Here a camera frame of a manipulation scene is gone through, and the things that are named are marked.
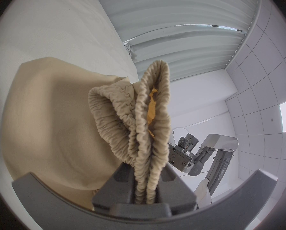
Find bed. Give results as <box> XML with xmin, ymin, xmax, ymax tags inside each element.
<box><xmin>0</xmin><ymin>0</ymin><xmax>140</xmax><ymax>210</ymax></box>

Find grey-green curtain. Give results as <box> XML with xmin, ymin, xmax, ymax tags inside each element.
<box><xmin>89</xmin><ymin>0</ymin><xmax>262</xmax><ymax>43</ymax></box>
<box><xmin>129</xmin><ymin>25</ymin><xmax>249</xmax><ymax>83</ymax></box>

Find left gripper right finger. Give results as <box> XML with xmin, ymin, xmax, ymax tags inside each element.
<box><xmin>155</xmin><ymin>164</ymin><xmax>198</xmax><ymax>212</ymax></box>

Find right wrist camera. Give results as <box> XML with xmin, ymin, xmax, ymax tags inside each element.
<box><xmin>177</xmin><ymin>133</ymin><xmax>199</xmax><ymax>151</ymax></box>

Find tan shorts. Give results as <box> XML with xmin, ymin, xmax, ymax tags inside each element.
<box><xmin>0</xmin><ymin>57</ymin><xmax>173</xmax><ymax>211</ymax></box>

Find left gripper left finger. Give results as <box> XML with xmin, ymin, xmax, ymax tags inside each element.
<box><xmin>92</xmin><ymin>162</ymin><xmax>137</xmax><ymax>212</ymax></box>

